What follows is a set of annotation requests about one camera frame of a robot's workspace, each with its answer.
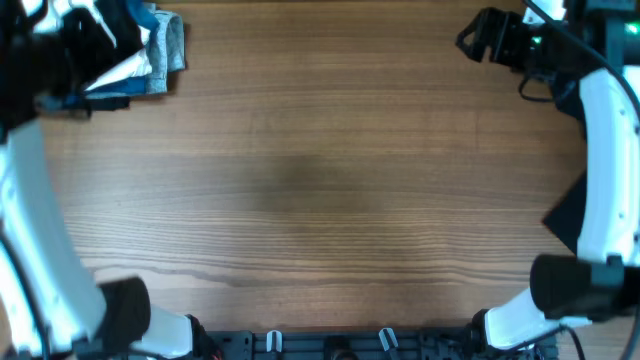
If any white t-shirt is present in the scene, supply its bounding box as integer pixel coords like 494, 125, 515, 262
19, 0, 159, 91

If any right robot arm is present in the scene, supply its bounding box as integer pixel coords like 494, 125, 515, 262
456, 1, 639, 355

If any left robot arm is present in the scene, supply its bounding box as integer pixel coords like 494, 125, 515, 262
1, 1, 222, 359

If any black garment at right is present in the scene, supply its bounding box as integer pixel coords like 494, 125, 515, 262
542, 73, 587, 255

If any light grey folded garment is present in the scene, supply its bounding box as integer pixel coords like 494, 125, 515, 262
145, 9, 186, 95

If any blue button shirt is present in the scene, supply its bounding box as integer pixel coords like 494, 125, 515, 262
54, 0, 158, 99

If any black garment under pile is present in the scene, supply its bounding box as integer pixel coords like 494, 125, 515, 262
85, 97, 131, 111

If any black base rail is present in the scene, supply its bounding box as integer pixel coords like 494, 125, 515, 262
199, 327, 559, 360

